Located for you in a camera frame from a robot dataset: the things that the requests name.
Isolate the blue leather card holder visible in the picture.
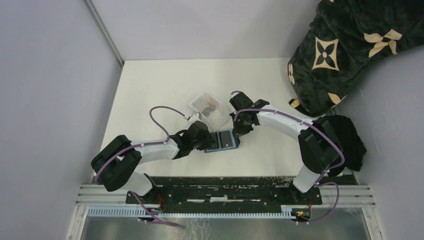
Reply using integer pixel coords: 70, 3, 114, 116
204, 128, 241, 153

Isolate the stack of credit cards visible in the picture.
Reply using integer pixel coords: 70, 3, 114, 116
193, 99, 216, 116

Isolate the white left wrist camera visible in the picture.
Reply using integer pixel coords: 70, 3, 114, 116
186, 112, 202, 123

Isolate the black floral patterned blanket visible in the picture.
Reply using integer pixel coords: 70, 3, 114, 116
287, 0, 424, 117

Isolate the black cloth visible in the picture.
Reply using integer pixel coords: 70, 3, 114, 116
327, 115, 367, 177

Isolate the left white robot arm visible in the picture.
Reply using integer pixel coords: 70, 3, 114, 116
90, 120, 216, 204

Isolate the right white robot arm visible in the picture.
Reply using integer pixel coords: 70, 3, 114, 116
229, 90, 345, 204

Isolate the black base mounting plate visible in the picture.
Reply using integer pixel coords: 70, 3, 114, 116
140, 176, 323, 214

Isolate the aluminium corner post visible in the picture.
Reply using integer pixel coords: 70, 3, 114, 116
82, 0, 125, 68

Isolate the white slotted cable duct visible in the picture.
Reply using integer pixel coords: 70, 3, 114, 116
87, 206, 296, 220

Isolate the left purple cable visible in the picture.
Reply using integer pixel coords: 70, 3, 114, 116
94, 105, 186, 228

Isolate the clear plastic card box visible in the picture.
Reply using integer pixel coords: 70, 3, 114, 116
188, 91, 232, 131

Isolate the aluminium rail frame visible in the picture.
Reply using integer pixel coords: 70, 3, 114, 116
76, 183, 377, 209

